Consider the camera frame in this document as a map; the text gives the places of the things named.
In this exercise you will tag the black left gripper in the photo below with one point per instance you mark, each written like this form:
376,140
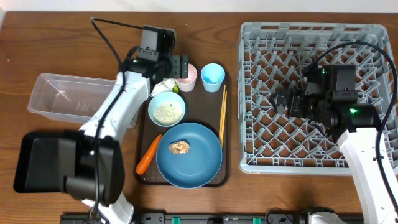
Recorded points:
181,66

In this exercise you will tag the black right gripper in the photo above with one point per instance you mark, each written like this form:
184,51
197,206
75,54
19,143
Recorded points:
296,96

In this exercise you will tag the foil wrapper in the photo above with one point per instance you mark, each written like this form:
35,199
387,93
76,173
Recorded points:
166,85

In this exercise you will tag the pink cup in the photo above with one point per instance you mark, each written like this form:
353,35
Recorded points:
188,84

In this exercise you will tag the light blue bowl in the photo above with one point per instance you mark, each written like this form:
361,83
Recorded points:
160,98

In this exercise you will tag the white rice pile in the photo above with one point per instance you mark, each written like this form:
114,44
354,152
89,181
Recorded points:
168,113

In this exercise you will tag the light blue cup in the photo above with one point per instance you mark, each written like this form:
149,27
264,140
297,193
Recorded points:
212,76

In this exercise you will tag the brown food scrap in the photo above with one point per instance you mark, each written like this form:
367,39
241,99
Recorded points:
179,147

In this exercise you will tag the dark blue plate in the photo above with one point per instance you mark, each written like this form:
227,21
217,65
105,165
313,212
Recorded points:
199,165

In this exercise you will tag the orange carrot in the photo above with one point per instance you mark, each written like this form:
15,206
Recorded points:
148,156

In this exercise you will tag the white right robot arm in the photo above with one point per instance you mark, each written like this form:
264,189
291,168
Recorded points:
357,130

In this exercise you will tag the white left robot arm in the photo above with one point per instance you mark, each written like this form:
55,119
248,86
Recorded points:
87,164

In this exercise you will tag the grey dishwasher rack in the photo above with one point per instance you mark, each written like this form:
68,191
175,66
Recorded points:
290,77

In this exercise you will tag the wooden chopstick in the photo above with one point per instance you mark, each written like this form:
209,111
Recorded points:
223,119
224,89

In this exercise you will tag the brown plastic tray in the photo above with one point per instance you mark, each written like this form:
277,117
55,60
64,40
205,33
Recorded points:
202,107

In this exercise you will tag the clear plastic bin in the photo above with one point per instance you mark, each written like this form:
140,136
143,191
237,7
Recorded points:
68,98

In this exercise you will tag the black plastic bin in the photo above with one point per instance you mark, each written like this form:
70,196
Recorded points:
38,163

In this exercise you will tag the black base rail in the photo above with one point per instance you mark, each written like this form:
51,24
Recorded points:
160,218

